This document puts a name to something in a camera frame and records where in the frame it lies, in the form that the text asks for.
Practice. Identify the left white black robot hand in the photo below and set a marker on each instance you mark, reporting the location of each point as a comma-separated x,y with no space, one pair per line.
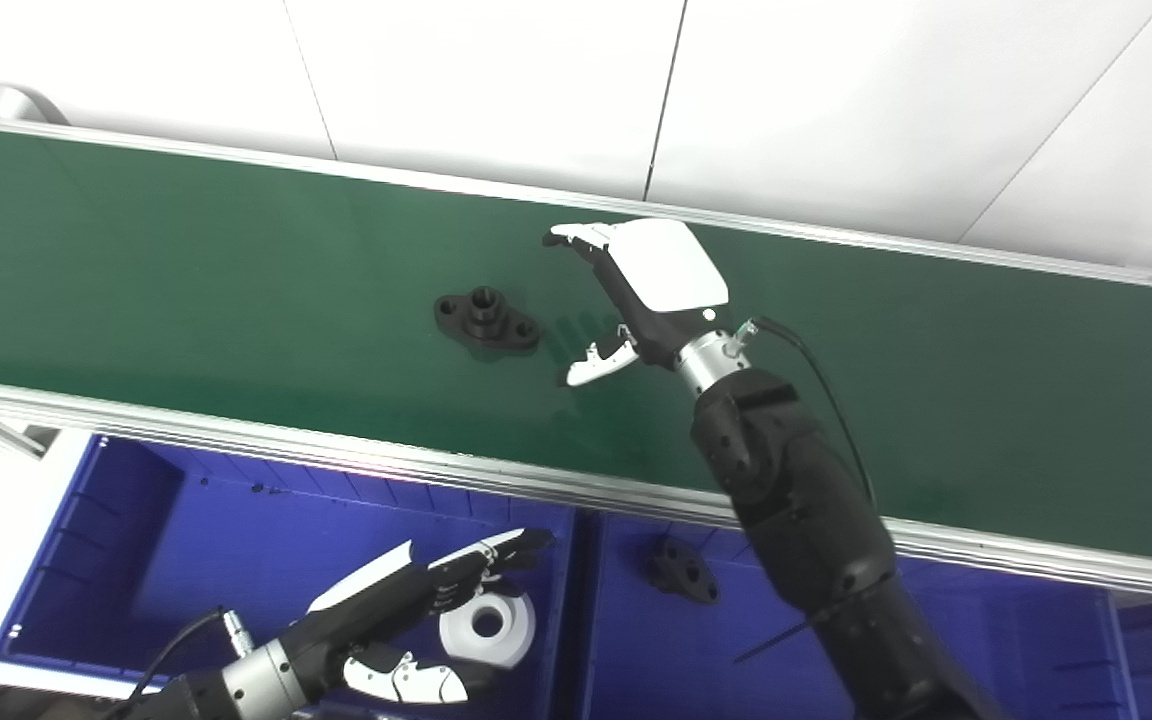
366,615

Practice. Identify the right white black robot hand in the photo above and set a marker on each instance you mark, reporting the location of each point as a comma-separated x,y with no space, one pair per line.
666,265

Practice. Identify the black flange part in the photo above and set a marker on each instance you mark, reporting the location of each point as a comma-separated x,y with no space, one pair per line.
496,325
671,575

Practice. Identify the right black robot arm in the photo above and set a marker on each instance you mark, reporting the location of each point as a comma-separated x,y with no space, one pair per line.
796,480

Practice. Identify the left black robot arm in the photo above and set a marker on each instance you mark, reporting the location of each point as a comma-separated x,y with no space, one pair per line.
196,700

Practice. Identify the blue plastic bin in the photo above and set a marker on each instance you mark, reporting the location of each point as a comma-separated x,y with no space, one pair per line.
1016,650
236,560

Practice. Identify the green conveyor belt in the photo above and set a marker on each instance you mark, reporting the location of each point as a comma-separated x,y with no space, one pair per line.
236,280

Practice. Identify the wide aluminium conveyor side rail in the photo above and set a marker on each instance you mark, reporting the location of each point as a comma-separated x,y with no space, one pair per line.
436,470

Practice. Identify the thin aluminium conveyor side rail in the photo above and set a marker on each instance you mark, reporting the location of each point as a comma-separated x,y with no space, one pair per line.
336,167

